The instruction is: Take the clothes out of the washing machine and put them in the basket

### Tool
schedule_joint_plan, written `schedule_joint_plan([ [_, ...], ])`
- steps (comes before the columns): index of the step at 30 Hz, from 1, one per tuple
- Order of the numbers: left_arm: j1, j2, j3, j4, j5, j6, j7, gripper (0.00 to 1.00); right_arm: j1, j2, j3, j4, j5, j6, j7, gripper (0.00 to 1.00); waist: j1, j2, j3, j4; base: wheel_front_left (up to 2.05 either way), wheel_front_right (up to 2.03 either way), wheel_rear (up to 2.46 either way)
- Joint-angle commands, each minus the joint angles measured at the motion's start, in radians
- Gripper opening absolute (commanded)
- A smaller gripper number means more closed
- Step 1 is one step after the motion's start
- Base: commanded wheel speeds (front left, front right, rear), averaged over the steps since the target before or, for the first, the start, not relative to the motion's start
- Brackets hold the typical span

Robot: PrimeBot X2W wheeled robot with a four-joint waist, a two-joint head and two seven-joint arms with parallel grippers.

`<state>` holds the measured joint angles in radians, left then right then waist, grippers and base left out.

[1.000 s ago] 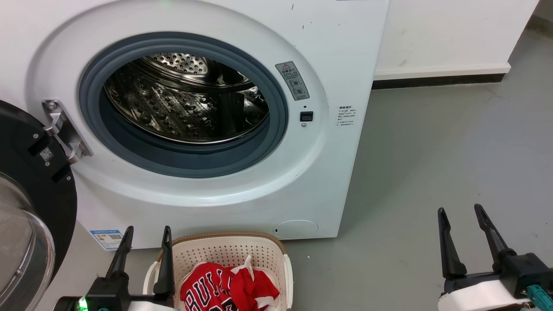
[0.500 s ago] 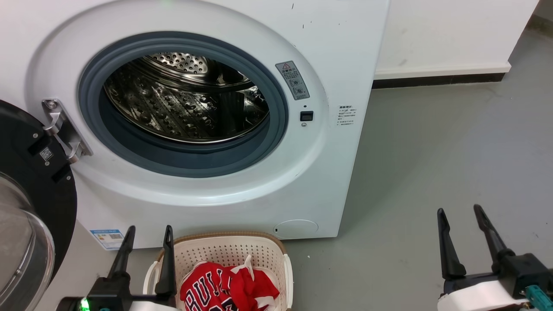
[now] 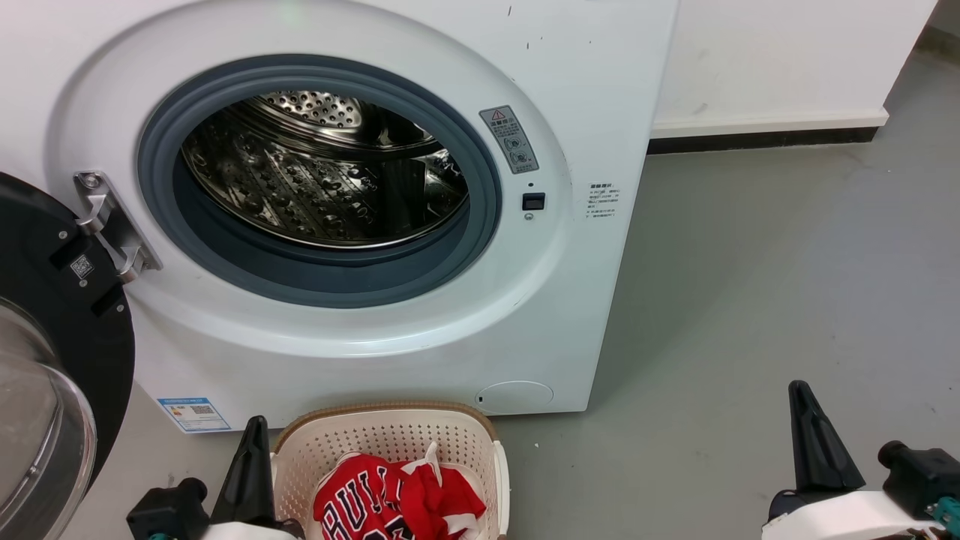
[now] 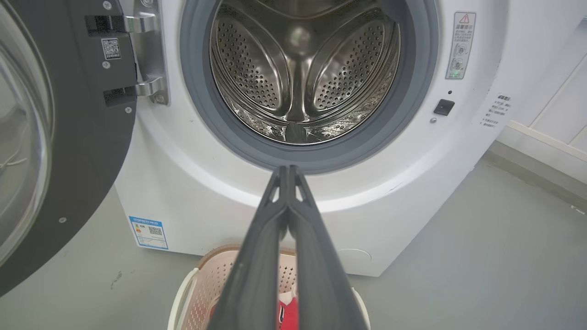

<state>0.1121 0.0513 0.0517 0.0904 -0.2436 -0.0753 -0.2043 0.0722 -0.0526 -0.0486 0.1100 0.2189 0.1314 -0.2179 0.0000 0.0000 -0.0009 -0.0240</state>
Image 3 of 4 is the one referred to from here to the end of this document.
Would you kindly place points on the round white filter cover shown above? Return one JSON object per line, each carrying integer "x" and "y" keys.
{"x": 514, "y": 397}

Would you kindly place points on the blue energy label sticker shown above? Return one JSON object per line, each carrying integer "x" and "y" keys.
{"x": 193, "y": 415}

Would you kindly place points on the white front-load washing machine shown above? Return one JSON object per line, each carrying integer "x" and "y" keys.
{"x": 585, "y": 112}

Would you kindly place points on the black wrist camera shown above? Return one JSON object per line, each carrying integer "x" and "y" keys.
{"x": 919, "y": 472}
{"x": 169, "y": 510}

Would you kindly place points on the silver metal door hinge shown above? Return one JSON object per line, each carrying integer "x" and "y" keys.
{"x": 105, "y": 225}

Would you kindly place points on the red basketball jersey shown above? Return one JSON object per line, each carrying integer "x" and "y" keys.
{"x": 375, "y": 499}

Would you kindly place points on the white QR code sticker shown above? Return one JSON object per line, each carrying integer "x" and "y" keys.
{"x": 81, "y": 267}

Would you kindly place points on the stainless steel washing machine drum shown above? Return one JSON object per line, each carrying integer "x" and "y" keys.
{"x": 315, "y": 187}

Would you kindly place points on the black washing machine door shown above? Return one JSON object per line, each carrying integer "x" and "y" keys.
{"x": 45, "y": 247}

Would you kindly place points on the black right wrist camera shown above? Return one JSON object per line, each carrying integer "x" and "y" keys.
{"x": 919, "y": 472}

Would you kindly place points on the grey rubber door gasket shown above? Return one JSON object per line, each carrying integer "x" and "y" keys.
{"x": 210, "y": 259}

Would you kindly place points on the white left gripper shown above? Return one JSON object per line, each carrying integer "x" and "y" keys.
{"x": 251, "y": 532}

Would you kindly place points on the grey warning sticker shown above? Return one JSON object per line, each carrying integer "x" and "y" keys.
{"x": 508, "y": 139}

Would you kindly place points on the small printed text sticker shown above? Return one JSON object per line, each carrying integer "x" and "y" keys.
{"x": 604, "y": 201}

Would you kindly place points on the cream perforated laundry basket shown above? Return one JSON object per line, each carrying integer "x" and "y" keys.
{"x": 390, "y": 435}

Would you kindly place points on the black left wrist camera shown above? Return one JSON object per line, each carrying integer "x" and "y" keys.
{"x": 169, "y": 510}

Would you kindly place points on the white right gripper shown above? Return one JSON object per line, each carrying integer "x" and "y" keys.
{"x": 847, "y": 517}

